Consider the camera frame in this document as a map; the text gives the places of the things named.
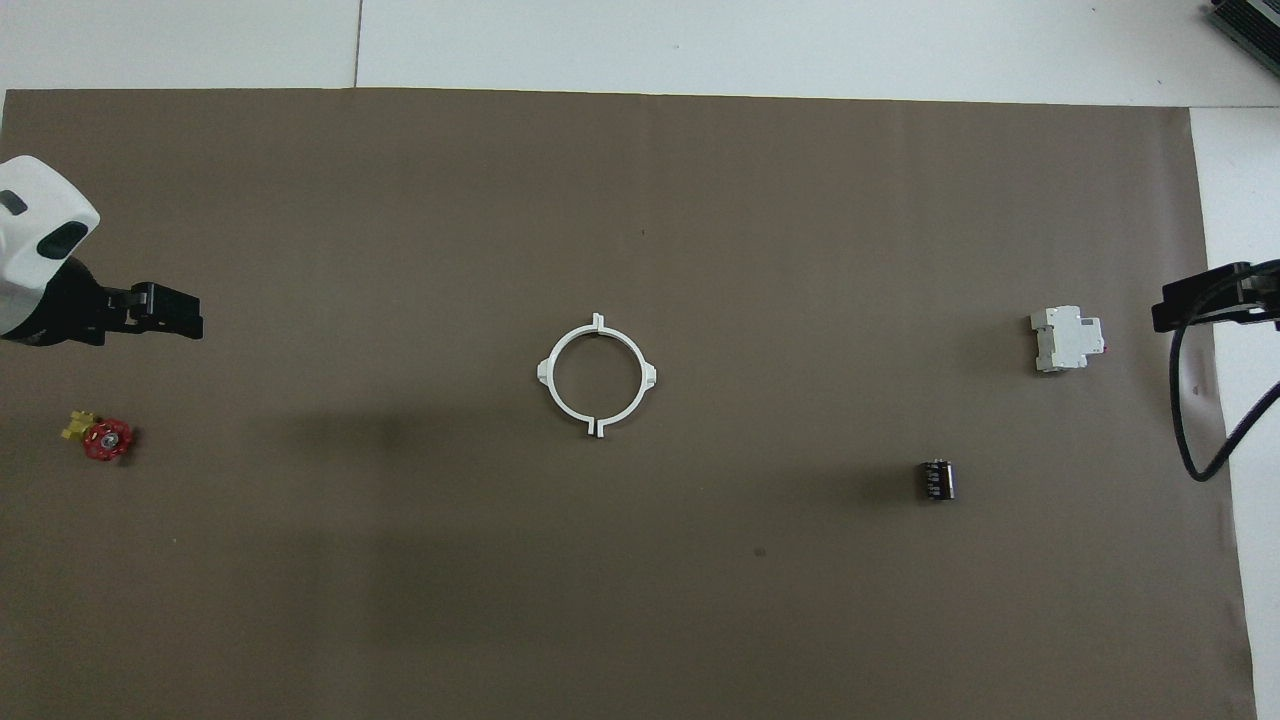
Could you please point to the brown paper table mat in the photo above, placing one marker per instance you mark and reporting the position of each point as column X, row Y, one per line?
column 640, row 600

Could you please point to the white circuit breaker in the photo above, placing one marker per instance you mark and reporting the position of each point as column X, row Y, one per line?
column 1065, row 340

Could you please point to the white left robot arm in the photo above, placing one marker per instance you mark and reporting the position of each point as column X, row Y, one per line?
column 40, row 220

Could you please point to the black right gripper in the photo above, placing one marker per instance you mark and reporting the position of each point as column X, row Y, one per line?
column 1265, row 295

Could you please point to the black cylindrical capacitor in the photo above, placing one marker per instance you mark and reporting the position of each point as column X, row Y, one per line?
column 937, row 480

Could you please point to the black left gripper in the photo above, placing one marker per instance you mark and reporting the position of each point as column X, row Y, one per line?
column 70, row 315

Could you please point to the grey ribbed device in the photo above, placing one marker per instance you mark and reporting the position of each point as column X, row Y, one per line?
column 1255, row 25

